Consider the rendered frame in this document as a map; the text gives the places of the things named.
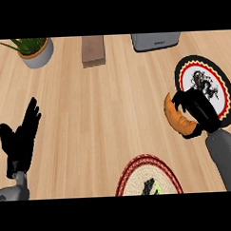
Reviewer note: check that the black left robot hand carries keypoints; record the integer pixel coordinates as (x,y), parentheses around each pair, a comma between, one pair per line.
(22,137)

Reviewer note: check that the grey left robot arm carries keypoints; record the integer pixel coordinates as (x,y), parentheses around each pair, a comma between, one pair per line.
(14,190)

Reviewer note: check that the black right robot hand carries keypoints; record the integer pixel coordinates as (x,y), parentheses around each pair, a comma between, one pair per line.
(199,109)

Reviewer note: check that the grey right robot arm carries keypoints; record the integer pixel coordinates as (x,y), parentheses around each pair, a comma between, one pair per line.
(225,161)

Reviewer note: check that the white plate with dragon print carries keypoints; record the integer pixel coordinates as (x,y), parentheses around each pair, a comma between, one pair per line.
(211,84)

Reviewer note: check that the potted green plant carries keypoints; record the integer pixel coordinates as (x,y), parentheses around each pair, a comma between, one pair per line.
(33,51)

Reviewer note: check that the orange-brown croissant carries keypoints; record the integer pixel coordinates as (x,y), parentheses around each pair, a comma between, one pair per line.
(179,119)

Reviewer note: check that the round woven red-rimmed placemat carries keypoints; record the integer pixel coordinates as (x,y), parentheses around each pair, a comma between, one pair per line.
(147,178)

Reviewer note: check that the brown wooden block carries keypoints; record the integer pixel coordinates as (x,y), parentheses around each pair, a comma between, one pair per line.
(93,51)

